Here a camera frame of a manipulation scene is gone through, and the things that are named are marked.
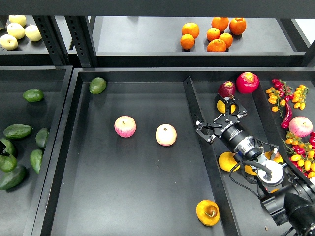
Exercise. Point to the dark avocado left edge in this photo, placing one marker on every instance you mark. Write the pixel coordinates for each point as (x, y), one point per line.
(10, 148)

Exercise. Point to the dark green long avocado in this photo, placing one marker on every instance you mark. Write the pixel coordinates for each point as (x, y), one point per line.
(17, 131)

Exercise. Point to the green avocado left tray top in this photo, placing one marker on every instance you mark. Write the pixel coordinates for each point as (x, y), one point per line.
(33, 95)

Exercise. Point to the dark avocado bottom left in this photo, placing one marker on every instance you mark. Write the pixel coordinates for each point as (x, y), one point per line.
(13, 178)

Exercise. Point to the dark red apple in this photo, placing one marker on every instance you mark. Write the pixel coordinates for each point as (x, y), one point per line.
(227, 89)

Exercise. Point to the pink apple left centre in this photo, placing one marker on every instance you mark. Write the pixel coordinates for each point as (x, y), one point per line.
(125, 126)

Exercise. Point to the cherry tomato bunch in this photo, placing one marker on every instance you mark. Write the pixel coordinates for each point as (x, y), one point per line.
(281, 94)
(301, 153)

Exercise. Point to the bright red apple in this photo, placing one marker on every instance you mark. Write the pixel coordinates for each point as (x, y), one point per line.
(247, 83)

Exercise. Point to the pale pink apple centre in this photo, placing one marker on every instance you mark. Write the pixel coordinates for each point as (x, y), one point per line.
(166, 135)

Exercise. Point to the green avocado tray corner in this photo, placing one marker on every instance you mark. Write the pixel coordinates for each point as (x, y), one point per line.
(97, 85)

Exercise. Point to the orange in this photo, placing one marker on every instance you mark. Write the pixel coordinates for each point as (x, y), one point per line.
(227, 38)
(187, 41)
(237, 26)
(216, 45)
(221, 23)
(212, 34)
(191, 28)

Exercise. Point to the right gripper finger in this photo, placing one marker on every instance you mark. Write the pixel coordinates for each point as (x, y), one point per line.
(206, 130)
(239, 112)

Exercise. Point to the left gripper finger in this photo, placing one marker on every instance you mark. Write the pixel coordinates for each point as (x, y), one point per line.
(2, 148)

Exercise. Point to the orange back left lower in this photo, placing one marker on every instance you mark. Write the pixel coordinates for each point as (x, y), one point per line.
(187, 41)

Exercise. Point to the orange back right lower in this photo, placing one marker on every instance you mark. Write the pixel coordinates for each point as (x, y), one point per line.
(227, 38)

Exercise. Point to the black tray divider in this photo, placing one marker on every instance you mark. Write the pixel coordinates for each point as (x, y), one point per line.
(227, 215)

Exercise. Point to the dark avocado by tray wall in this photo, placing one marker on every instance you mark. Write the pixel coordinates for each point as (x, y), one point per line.
(41, 138)

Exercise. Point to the upper cherry tomato bunch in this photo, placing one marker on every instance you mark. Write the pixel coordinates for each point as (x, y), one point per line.
(281, 94)

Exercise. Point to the pink apple far right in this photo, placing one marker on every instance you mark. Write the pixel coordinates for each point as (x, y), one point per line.
(300, 126)

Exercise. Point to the orange back top right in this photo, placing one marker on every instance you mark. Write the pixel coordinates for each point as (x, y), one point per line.
(237, 26)

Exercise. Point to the pale yellow pear middle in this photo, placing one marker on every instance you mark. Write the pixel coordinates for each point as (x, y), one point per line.
(16, 30)

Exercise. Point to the black metal shelf frame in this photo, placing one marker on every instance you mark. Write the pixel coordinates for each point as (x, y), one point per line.
(147, 33)

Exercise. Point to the orange back front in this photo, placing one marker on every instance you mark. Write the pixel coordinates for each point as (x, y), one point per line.
(216, 45)

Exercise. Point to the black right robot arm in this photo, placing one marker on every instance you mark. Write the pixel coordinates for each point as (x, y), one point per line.
(280, 188)

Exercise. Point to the orange back left upper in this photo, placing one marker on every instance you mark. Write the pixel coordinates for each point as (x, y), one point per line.
(191, 28)

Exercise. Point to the lower cherry tomato bunch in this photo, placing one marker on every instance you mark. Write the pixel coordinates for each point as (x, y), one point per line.
(301, 153)

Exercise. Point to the red chili pepper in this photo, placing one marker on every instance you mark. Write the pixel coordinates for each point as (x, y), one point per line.
(288, 116)

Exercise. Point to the orange back centre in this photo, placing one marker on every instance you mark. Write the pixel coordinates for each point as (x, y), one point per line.
(212, 34)

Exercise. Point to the yellow pear right tray left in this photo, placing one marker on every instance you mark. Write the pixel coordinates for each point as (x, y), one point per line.
(227, 161)

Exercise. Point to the orange back top middle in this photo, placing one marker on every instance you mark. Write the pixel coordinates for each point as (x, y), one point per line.
(221, 23)

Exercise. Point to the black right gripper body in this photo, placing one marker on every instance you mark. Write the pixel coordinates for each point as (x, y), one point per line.
(233, 134)

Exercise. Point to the pale yellow pear front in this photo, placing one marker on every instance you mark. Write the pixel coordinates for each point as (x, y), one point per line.
(8, 42)

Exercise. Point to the yellow pear right tray middle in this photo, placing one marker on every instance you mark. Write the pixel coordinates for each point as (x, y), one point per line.
(249, 170)

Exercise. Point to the pale yellow pear right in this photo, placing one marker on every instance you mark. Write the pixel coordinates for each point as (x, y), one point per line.
(32, 33)

